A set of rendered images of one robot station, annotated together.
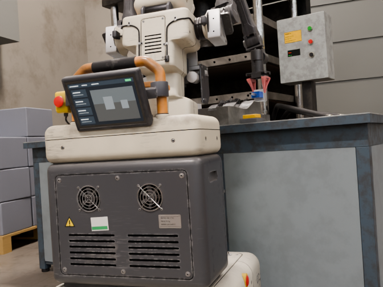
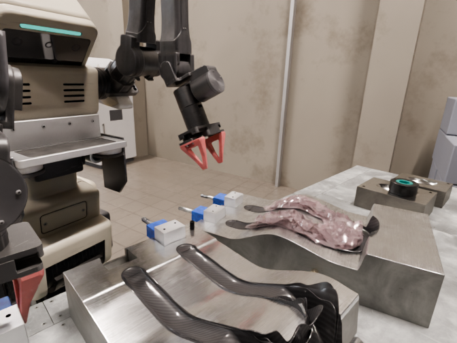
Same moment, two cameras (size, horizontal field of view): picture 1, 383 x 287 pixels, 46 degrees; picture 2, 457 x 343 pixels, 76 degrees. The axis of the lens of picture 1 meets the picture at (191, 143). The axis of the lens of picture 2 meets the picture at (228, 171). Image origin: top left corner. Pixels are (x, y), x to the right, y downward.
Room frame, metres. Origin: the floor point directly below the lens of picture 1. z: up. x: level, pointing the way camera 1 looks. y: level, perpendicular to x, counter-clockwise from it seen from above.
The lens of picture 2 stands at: (2.41, -0.51, 1.20)
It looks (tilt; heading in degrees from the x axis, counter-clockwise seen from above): 18 degrees down; 103
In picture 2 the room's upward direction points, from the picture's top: 2 degrees clockwise
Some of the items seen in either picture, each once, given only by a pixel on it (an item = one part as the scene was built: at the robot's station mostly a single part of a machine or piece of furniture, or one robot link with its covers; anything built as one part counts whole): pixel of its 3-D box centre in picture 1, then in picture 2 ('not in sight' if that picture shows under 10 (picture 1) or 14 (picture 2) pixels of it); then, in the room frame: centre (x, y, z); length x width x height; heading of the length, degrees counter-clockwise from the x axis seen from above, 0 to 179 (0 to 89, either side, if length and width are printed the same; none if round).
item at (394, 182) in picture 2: not in sight; (402, 186); (2.77, 0.47, 0.89); 0.08 x 0.08 x 0.04
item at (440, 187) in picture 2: not in sight; (420, 188); (2.89, 0.65, 0.83); 0.17 x 0.13 x 0.06; 148
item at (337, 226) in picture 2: not in sight; (306, 215); (2.46, 0.14, 0.90); 0.26 x 0.18 x 0.08; 165
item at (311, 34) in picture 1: (310, 135); not in sight; (2.82, -0.75, 0.73); 0.30 x 0.22 x 1.47; 58
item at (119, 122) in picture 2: not in sight; (100, 111); (-0.21, 3.02, 0.70); 0.71 x 0.60 x 1.39; 161
